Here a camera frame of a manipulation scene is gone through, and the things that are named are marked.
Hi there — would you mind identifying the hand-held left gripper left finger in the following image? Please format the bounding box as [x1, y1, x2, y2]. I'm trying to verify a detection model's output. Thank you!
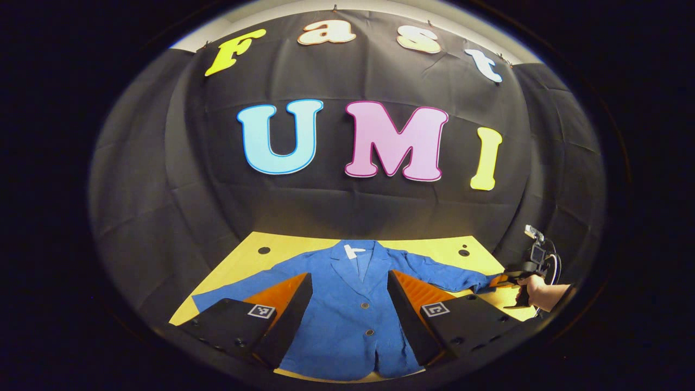
[168, 272, 314, 370]

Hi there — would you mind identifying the blue jacket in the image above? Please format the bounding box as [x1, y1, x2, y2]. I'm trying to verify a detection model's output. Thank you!
[191, 239, 503, 381]

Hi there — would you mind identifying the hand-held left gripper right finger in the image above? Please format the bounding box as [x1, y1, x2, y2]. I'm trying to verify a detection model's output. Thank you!
[387, 269, 530, 367]

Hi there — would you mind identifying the black backdrop cloth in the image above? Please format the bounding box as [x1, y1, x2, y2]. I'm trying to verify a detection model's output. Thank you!
[90, 10, 606, 326]

